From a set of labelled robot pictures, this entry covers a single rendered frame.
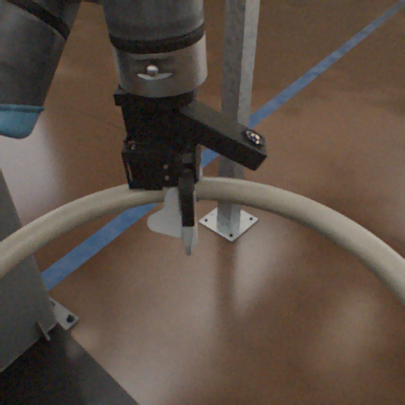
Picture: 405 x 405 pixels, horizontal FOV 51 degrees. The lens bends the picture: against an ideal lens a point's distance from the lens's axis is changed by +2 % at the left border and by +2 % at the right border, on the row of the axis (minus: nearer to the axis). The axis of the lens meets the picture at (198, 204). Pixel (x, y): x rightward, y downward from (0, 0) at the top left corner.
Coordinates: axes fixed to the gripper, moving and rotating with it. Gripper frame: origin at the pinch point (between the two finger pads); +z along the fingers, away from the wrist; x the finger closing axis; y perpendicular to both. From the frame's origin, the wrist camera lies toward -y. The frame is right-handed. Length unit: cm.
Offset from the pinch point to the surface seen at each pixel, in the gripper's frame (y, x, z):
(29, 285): 61, -38, 65
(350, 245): -16.9, 9.8, -6.3
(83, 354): 47, -28, 90
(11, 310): 65, -31, 68
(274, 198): -9.7, 3.9, -7.4
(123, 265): 43, -70, 93
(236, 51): -4, -99, 16
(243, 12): -6, -98, 4
